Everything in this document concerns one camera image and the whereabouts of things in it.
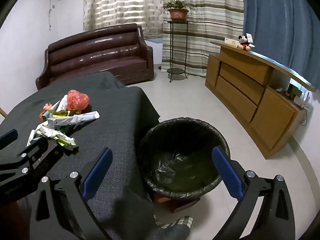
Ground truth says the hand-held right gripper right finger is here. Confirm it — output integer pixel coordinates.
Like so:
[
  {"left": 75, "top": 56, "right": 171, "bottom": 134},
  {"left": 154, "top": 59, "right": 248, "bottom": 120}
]
[{"left": 211, "top": 145, "right": 297, "bottom": 240}]

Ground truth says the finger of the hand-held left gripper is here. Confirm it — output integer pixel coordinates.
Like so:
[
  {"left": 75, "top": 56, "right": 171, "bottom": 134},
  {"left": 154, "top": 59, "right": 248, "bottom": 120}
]
[
  {"left": 0, "top": 129, "right": 18, "bottom": 150},
  {"left": 0, "top": 139, "right": 61, "bottom": 186}
]

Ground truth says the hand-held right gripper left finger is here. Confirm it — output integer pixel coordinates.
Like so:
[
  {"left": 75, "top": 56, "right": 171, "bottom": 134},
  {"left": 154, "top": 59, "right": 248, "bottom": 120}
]
[{"left": 30, "top": 147, "right": 113, "bottom": 240}]

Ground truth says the white paper wrapper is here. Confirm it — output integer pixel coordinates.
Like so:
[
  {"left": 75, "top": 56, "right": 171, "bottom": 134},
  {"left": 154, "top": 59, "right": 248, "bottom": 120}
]
[{"left": 26, "top": 122, "right": 59, "bottom": 147}]

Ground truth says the green white wrapper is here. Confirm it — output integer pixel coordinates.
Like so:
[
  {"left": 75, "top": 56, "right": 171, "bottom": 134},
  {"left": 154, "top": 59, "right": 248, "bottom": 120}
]
[{"left": 50, "top": 134, "right": 77, "bottom": 152}]

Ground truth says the white printed packet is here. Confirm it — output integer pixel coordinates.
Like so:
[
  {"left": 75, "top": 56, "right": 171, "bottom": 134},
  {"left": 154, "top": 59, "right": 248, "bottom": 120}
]
[{"left": 47, "top": 116, "right": 80, "bottom": 128}]

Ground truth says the orange wrapper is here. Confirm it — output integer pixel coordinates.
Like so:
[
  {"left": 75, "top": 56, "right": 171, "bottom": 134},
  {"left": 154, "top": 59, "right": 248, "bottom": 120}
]
[{"left": 39, "top": 104, "right": 52, "bottom": 120}]

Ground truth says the white green carton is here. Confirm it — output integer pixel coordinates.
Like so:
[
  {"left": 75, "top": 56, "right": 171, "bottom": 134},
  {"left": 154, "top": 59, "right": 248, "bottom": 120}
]
[{"left": 49, "top": 95, "right": 69, "bottom": 113}]

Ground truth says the black lined trash bin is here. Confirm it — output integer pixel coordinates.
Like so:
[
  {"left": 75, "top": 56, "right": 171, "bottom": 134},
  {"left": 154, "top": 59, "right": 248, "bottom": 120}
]
[{"left": 139, "top": 117, "right": 231, "bottom": 201}]

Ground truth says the red plastic bag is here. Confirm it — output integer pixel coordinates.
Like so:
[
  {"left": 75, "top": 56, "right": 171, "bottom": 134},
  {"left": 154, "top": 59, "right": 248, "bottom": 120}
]
[{"left": 66, "top": 89, "right": 90, "bottom": 113}]

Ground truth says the dark grey tablecloth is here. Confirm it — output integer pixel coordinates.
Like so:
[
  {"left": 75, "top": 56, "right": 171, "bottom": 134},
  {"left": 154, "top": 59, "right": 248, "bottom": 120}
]
[{"left": 0, "top": 71, "right": 161, "bottom": 240}]

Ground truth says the plaid slipper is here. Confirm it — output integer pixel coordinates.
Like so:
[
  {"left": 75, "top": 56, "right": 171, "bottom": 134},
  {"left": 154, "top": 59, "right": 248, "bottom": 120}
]
[{"left": 154, "top": 215, "right": 195, "bottom": 240}]

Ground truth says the wooden cabinet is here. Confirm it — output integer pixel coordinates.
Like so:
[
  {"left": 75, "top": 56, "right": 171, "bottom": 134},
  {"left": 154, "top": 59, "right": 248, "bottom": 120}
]
[{"left": 204, "top": 41, "right": 317, "bottom": 159}]

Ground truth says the white router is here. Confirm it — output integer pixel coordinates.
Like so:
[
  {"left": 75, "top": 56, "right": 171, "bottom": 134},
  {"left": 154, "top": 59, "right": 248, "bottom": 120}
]
[{"left": 296, "top": 91, "right": 313, "bottom": 109}]

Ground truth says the small dark box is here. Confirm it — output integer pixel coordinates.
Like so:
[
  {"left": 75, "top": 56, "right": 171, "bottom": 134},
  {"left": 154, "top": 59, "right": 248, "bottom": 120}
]
[{"left": 287, "top": 83, "right": 303, "bottom": 98}]

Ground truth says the black metal plant stand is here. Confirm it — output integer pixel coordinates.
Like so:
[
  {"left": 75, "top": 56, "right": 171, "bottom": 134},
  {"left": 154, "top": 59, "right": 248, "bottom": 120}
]
[{"left": 166, "top": 20, "right": 189, "bottom": 83}]

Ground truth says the brown leather sofa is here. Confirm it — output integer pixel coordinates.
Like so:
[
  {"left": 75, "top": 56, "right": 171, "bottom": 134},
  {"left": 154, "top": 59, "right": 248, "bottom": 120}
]
[{"left": 35, "top": 23, "right": 155, "bottom": 90}]

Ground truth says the mouse plush toy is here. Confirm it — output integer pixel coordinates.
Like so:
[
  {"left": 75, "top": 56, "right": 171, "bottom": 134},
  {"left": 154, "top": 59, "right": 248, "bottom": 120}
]
[{"left": 236, "top": 33, "right": 256, "bottom": 52}]

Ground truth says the white flat box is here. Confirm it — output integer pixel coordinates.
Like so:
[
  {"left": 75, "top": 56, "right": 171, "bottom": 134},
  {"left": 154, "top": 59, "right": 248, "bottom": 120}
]
[{"left": 224, "top": 37, "right": 242, "bottom": 47}]

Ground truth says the blue curtain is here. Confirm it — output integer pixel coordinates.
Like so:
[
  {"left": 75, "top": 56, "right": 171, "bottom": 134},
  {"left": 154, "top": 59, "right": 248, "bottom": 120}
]
[{"left": 241, "top": 0, "right": 320, "bottom": 85}]

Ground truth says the striped curtain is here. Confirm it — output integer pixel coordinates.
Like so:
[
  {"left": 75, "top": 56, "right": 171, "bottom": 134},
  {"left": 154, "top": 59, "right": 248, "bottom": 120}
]
[{"left": 161, "top": 0, "right": 245, "bottom": 77}]

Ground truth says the potted plant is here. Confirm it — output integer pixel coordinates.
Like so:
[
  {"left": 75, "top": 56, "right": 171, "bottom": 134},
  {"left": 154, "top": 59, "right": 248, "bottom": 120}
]
[{"left": 162, "top": 0, "right": 195, "bottom": 22}]

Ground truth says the beige patterned curtain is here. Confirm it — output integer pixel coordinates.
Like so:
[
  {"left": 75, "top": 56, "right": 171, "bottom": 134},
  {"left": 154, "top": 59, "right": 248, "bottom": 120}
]
[{"left": 82, "top": 0, "right": 165, "bottom": 40}]

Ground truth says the thin dark cable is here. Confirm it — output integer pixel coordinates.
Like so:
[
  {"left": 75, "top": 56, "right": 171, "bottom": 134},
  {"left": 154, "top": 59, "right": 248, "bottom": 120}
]
[{"left": 300, "top": 109, "right": 309, "bottom": 127}]

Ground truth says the air conditioner cable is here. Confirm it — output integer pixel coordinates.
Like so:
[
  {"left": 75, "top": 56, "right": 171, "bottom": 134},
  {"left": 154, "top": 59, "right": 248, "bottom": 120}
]
[{"left": 49, "top": 0, "right": 56, "bottom": 32}]

